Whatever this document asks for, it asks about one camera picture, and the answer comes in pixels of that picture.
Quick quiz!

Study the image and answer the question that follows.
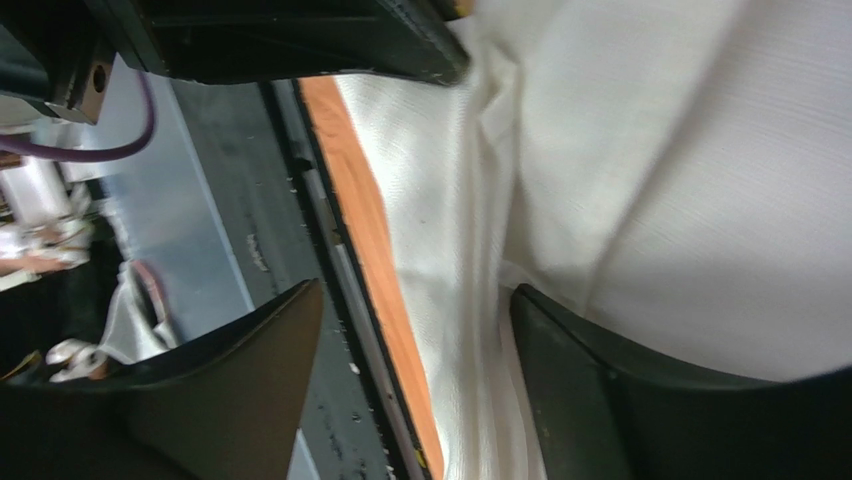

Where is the white cloth napkin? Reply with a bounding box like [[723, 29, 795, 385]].
[[336, 1, 851, 479]]

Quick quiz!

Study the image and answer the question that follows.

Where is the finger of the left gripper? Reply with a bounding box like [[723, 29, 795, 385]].
[[86, 0, 470, 86]]

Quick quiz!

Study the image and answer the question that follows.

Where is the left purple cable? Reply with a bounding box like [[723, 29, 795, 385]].
[[0, 69, 158, 165]]

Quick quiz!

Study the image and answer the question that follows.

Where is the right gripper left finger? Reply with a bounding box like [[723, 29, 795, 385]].
[[1, 280, 323, 479]]

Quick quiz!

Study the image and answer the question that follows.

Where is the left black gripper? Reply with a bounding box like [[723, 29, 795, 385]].
[[1, 0, 116, 125]]

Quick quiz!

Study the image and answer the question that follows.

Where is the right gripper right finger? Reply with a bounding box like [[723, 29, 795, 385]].
[[510, 284, 851, 479]]

